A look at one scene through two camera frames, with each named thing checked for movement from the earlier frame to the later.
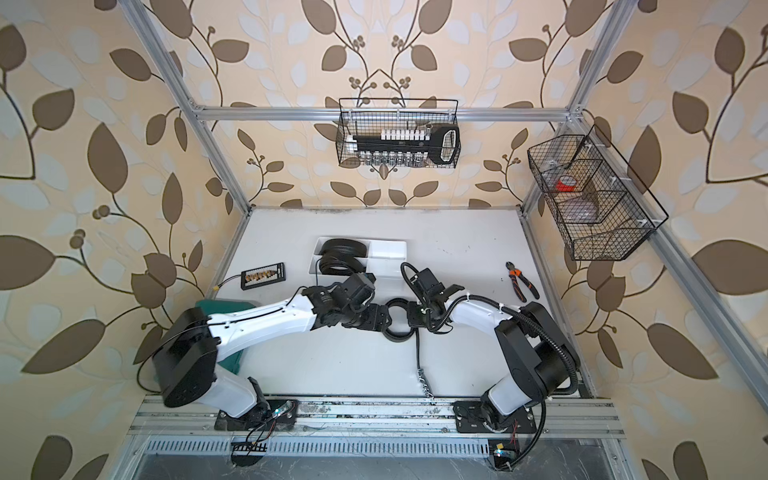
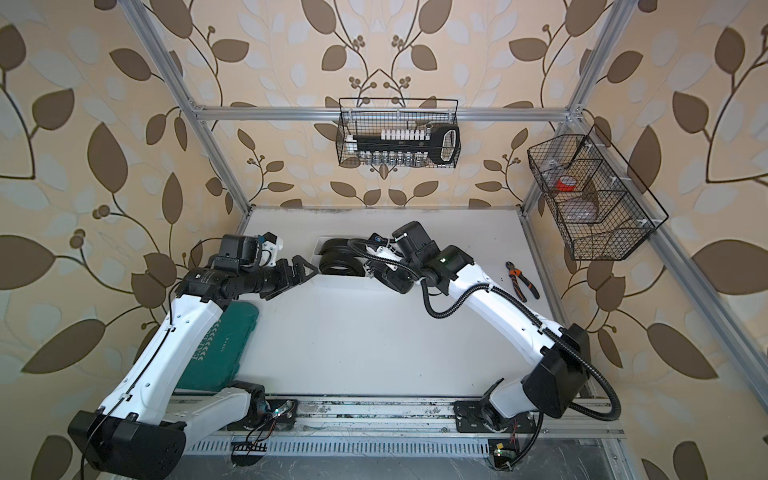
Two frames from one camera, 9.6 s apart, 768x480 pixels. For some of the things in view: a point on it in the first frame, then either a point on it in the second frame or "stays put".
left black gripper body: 365,317 -> 268,279
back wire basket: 401,133 stays put
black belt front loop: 342,263 stays put
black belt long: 344,246 stays put
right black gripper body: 420,316 -> 406,273
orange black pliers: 514,273 stays put
